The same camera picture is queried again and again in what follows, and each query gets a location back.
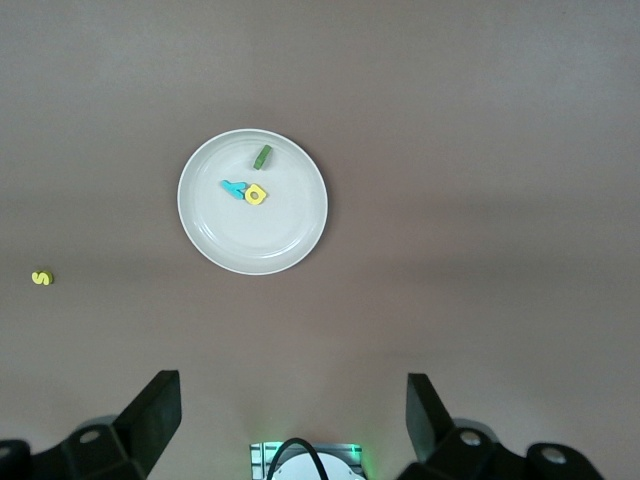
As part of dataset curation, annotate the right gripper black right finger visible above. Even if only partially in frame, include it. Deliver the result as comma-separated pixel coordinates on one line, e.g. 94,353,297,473
399,372,609,480

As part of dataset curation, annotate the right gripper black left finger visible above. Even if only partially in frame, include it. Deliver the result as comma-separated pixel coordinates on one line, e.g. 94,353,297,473
0,369,182,480

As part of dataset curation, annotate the beige round plate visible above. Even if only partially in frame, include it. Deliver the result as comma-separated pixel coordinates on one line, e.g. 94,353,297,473
177,128,330,276

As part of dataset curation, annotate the brown table cover sheet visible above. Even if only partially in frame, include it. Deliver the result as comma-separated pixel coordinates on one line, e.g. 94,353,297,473
0,0,640,480

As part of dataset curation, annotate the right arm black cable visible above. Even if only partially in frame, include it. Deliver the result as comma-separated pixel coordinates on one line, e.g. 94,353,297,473
269,437,326,480

